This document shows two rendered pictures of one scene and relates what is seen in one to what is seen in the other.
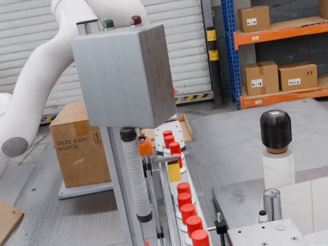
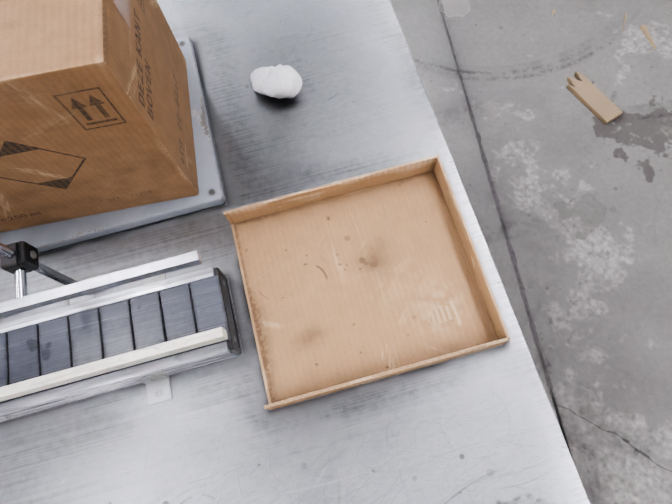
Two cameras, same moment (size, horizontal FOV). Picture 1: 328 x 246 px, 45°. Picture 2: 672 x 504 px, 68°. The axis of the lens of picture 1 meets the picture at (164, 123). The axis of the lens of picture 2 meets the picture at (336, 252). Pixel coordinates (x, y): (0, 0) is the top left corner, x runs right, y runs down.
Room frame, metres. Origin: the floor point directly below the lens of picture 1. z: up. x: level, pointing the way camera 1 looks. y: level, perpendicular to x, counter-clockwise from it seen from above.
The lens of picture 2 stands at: (1.89, -0.17, 1.46)
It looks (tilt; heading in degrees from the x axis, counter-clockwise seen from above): 70 degrees down; 86
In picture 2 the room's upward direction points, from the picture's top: 9 degrees counter-clockwise
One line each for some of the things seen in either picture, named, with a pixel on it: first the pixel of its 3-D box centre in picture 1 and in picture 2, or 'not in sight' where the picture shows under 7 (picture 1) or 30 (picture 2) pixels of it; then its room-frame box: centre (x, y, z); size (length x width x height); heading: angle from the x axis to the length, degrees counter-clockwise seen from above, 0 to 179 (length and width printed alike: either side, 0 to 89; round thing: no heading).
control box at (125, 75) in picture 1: (126, 76); not in sight; (0.82, 0.06, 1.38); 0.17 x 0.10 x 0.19; 57
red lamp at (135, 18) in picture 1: (135, 21); not in sight; (0.81, 0.02, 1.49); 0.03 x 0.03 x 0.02
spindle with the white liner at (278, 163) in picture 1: (277, 161); not in sight; (1.01, -0.30, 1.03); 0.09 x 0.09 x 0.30
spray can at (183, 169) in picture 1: (180, 187); not in sight; (1.05, -0.02, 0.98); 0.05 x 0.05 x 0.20
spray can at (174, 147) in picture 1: (179, 173); not in sight; (1.14, -0.02, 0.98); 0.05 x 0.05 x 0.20
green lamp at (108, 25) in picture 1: (108, 24); not in sight; (0.85, 0.08, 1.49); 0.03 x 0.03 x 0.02
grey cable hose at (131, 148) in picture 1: (136, 175); not in sight; (0.76, 0.08, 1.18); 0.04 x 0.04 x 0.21
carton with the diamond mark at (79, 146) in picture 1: (93, 139); (35, 82); (1.59, 0.30, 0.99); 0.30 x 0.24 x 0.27; 177
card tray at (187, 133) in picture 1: (163, 131); (358, 276); (1.92, 0.01, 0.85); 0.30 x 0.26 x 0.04; 2
